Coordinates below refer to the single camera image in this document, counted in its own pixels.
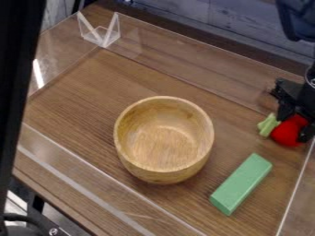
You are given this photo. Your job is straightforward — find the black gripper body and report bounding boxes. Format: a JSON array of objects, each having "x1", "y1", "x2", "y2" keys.
[{"x1": 271, "y1": 78, "x2": 315, "y2": 118}]

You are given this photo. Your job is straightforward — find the black vertical pole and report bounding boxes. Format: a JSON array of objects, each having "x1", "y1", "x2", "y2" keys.
[{"x1": 0, "y1": 0, "x2": 46, "y2": 236}]

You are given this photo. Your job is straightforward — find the black cable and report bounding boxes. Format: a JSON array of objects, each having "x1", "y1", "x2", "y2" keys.
[{"x1": 2, "y1": 211, "x2": 41, "y2": 236}]

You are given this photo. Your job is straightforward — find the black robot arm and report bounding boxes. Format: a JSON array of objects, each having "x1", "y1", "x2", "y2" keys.
[{"x1": 271, "y1": 0, "x2": 315, "y2": 147}]

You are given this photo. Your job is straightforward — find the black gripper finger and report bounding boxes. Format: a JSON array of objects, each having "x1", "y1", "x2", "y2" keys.
[
  {"x1": 297, "y1": 122, "x2": 315, "y2": 143},
  {"x1": 276, "y1": 101, "x2": 295, "y2": 122}
]

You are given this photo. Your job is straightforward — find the clear acrylic table barrier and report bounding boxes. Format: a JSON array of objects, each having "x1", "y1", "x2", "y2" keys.
[{"x1": 13, "y1": 6, "x2": 313, "y2": 236}]

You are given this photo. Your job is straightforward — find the green rectangular block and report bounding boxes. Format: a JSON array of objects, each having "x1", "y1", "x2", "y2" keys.
[{"x1": 209, "y1": 153, "x2": 273, "y2": 216}]

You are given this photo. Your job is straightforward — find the black metal frame bracket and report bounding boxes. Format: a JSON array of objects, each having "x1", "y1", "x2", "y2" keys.
[{"x1": 26, "y1": 195, "x2": 70, "y2": 236}]

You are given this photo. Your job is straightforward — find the wooden bowl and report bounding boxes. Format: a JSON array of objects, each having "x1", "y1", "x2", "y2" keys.
[{"x1": 113, "y1": 96, "x2": 213, "y2": 184}]

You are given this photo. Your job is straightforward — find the red plush tomato toy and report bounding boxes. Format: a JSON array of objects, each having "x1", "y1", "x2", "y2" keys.
[{"x1": 257, "y1": 113, "x2": 309, "y2": 147}]

